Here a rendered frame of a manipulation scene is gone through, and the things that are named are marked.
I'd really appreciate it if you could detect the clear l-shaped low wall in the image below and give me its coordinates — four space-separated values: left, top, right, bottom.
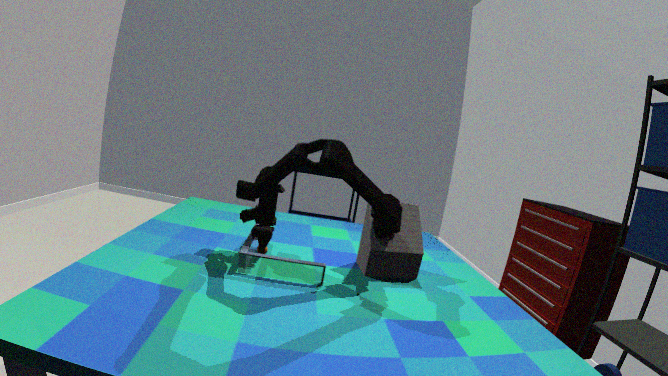
238 237 324 285

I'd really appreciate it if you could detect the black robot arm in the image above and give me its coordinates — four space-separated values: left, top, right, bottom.
236 140 402 238

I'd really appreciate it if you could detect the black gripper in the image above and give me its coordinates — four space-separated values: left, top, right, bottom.
250 204 277 253

